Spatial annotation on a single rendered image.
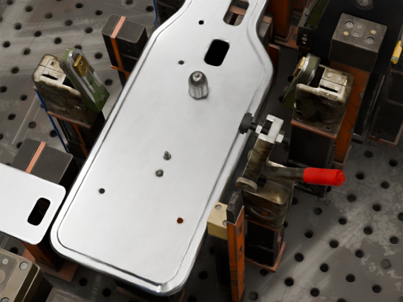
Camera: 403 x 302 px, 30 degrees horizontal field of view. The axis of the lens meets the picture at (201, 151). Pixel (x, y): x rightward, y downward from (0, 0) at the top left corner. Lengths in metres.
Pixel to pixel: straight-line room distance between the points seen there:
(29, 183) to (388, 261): 0.67
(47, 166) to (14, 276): 0.22
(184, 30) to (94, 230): 0.37
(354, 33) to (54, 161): 0.50
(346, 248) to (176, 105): 0.45
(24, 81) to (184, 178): 0.59
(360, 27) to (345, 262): 0.48
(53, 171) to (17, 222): 0.10
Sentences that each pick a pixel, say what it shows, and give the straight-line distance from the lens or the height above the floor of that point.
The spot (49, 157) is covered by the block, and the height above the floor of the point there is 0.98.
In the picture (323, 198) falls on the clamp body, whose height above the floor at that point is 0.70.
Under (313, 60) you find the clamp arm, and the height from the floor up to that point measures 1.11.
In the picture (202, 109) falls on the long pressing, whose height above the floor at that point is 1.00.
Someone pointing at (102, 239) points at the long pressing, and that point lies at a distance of 1.13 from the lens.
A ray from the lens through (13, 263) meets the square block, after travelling 1.08.
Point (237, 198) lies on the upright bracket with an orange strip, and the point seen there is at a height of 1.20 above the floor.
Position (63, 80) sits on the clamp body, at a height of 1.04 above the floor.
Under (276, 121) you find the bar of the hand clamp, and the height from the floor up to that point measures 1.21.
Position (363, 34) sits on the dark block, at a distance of 1.14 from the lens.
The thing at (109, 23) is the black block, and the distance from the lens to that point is 1.31.
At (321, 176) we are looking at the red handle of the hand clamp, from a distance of 1.00.
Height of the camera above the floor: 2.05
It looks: 65 degrees down
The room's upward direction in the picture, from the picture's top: 7 degrees counter-clockwise
